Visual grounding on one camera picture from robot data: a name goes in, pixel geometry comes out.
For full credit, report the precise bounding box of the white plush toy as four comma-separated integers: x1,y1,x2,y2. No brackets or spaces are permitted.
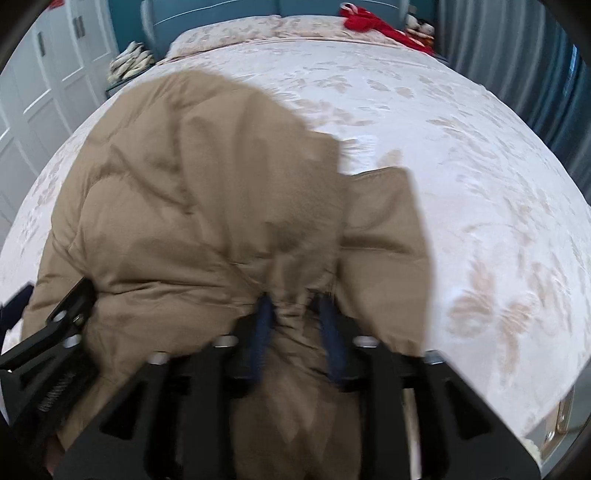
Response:
404,13,437,38

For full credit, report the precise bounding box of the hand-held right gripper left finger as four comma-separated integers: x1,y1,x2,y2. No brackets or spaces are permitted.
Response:
55,294,276,480

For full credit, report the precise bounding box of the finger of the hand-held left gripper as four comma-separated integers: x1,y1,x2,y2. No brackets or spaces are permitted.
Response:
0,277,100,437
0,283,36,326

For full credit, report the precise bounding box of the white panelled wardrobe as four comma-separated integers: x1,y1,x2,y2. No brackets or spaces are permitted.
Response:
0,0,122,224

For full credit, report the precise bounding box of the bed frame corner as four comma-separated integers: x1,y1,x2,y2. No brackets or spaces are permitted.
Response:
539,387,579,459

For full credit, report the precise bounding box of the tan down jacket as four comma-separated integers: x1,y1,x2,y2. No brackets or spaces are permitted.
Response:
21,69,433,480

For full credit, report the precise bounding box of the teal padded headboard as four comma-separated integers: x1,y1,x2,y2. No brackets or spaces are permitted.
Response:
139,0,413,62

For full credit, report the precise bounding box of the floral pillow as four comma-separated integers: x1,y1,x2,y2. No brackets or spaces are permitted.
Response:
164,14,352,60

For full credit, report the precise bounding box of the grey-blue curtain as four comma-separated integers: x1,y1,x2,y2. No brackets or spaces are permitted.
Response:
434,0,591,206

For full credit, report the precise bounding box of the white butterfly print bedspread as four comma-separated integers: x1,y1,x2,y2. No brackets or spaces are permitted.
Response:
0,34,591,441

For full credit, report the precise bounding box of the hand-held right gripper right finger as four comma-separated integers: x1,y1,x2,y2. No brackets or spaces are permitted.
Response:
313,294,542,480

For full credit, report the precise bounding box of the red cloth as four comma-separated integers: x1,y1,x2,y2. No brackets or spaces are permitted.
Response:
339,2,435,49

